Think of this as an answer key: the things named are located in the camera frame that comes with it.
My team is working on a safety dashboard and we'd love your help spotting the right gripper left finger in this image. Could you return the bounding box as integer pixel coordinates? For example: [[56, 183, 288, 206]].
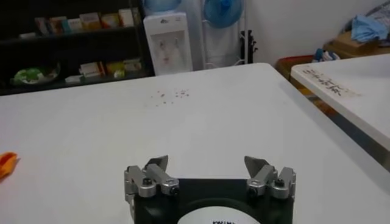
[[124, 155, 181, 205]]

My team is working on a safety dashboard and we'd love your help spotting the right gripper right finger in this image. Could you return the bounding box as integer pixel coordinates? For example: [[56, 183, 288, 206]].
[[244, 155, 297, 200]]

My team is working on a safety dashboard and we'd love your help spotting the orange t-shirt with white print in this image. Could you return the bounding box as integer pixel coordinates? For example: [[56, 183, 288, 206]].
[[0, 151, 21, 181]]

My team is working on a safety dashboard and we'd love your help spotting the open brown cardboard box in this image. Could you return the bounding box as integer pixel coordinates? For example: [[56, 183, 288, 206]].
[[275, 54, 315, 82]]

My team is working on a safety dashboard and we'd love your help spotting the white side table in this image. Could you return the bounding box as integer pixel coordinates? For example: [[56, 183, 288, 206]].
[[290, 54, 390, 171]]

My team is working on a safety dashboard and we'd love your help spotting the green white medicine box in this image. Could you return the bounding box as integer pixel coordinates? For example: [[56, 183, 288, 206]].
[[123, 58, 143, 73]]

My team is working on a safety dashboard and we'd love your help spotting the green yellow medicine box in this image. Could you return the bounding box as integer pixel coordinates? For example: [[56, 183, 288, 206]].
[[105, 60, 126, 79]]

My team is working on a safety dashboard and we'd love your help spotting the white box with red stripe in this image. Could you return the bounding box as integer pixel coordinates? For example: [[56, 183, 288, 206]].
[[78, 61, 106, 79]]

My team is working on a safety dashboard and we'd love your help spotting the flat white medicine box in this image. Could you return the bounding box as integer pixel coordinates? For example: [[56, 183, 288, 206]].
[[64, 74, 83, 84]]

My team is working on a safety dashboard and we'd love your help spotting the black folded tripod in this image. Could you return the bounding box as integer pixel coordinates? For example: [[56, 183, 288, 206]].
[[238, 29, 259, 66]]

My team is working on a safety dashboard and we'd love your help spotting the blue and white bag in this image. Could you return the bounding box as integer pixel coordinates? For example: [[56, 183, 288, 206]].
[[313, 47, 341, 63]]

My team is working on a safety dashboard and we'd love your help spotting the white water dispenser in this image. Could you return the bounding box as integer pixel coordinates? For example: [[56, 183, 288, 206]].
[[143, 12, 194, 77]]

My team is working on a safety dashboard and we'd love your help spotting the white metal jug rack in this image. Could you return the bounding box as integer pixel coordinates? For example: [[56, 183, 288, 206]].
[[198, 0, 250, 70]]

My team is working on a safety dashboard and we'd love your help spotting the black shelf unit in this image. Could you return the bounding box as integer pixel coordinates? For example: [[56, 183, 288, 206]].
[[0, 0, 155, 97]]

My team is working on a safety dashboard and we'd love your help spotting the green snack bag in bowl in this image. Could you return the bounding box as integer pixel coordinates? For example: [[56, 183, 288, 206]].
[[11, 63, 61, 86]]

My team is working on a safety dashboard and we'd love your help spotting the large flat cardboard box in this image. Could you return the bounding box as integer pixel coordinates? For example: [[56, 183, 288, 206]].
[[322, 30, 390, 60]]

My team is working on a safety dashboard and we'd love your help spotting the yellow and red box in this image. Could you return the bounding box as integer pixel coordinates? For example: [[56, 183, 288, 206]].
[[100, 13, 121, 30]]

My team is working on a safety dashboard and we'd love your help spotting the white orange medicine box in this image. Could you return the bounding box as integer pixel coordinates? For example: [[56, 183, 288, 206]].
[[118, 8, 135, 28]]

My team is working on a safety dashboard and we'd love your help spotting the yellow box with white label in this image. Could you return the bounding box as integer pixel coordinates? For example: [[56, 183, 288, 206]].
[[79, 12, 102, 31]]

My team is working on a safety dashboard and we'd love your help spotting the teal and white box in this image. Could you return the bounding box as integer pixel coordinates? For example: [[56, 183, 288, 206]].
[[62, 18, 83, 33]]

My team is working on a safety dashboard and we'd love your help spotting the blue water jug with label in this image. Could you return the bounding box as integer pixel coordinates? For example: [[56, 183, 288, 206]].
[[142, 0, 183, 13]]

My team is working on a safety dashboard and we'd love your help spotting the light blue garment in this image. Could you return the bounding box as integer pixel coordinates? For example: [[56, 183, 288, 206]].
[[350, 14, 390, 43]]

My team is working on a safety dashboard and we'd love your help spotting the grey striped garment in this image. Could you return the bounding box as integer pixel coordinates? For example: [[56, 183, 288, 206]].
[[364, 0, 390, 24]]

